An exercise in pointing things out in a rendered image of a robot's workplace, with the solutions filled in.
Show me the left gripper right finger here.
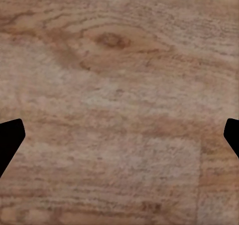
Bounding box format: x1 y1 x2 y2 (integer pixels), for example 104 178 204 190
224 118 239 158

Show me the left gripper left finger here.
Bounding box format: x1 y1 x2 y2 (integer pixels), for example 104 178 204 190
0 118 25 177

